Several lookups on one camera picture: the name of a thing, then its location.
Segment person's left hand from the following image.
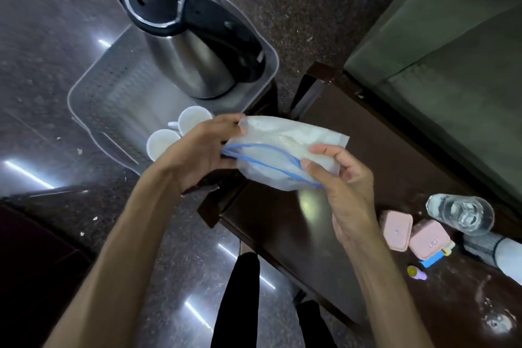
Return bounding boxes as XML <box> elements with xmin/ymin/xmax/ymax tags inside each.
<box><xmin>153</xmin><ymin>113</ymin><xmax>248</xmax><ymax>194</ymax></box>

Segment person's right hand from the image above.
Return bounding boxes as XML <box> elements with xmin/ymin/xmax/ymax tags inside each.
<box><xmin>300</xmin><ymin>144</ymin><xmax>380</xmax><ymax>238</ymax></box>

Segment white mug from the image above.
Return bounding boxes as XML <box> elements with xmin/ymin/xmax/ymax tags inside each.
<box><xmin>146</xmin><ymin>128</ymin><xmax>182</xmax><ymax>162</ymax></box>
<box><xmin>167</xmin><ymin>105</ymin><xmax>214</xmax><ymax>136</ymax></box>

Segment pink plastic box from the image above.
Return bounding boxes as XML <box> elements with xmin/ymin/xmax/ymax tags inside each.
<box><xmin>379</xmin><ymin>209</ymin><xmax>413</xmax><ymax>253</ymax></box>

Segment pink box with blue label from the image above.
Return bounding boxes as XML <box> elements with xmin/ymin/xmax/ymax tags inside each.
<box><xmin>408</xmin><ymin>219</ymin><xmax>451</xmax><ymax>261</ymax></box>

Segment clear zip bag blue seal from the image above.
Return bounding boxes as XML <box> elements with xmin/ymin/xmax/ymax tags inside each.
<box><xmin>221</xmin><ymin>115</ymin><xmax>351</xmax><ymax>192</ymax></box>

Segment grey perforated plastic tray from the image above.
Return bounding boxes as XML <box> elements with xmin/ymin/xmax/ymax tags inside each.
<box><xmin>67</xmin><ymin>0</ymin><xmax>280</xmax><ymax>177</ymax></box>

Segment steel kettle with black lid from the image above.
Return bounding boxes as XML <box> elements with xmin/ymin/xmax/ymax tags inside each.
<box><xmin>110</xmin><ymin>0</ymin><xmax>266</xmax><ymax>101</ymax></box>

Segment small blue bottle white cap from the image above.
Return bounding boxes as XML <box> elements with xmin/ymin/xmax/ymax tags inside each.
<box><xmin>420</xmin><ymin>240</ymin><xmax>456</xmax><ymax>269</ymax></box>

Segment clear drinking glass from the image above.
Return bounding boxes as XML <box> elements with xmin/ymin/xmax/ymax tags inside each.
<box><xmin>426</xmin><ymin>193</ymin><xmax>495</xmax><ymax>237</ymax></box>

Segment person's left forearm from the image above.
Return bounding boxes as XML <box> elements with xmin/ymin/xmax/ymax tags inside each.
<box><xmin>42</xmin><ymin>164</ymin><xmax>184</xmax><ymax>348</ymax></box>

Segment person's right forearm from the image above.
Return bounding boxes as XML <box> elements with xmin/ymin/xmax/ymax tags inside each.
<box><xmin>334</xmin><ymin>225</ymin><xmax>435</xmax><ymax>348</ymax></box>

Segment dark wooden coffee table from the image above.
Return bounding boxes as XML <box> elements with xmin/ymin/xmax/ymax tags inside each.
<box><xmin>197</xmin><ymin>62</ymin><xmax>522</xmax><ymax>348</ymax></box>

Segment person's black trousers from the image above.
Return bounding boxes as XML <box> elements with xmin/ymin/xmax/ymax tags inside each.
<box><xmin>210</xmin><ymin>252</ymin><xmax>339</xmax><ymax>348</ymax></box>

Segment small dark wooden side table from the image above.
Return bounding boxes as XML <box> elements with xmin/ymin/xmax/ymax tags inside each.
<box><xmin>179</xmin><ymin>82</ymin><xmax>282</xmax><ymax>230</ymax></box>

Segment black mesh holder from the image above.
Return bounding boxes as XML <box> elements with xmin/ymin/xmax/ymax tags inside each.
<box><xmin>463</xmin><ymin>231</ymin><xmax>506</xmax><ymax>269</ymax></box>

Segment green fabric armchair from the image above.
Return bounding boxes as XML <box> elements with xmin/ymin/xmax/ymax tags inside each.
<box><xmin>344</xmin><ymin>0</ymin><xmax>522</xmax><ymax>214</ymax></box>

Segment dark wooden furniture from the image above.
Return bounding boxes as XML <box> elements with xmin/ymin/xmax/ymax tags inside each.
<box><xmin>0</xmin><ymin>196</ymin><xmax>92</xmax><ymax>348</ymax></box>

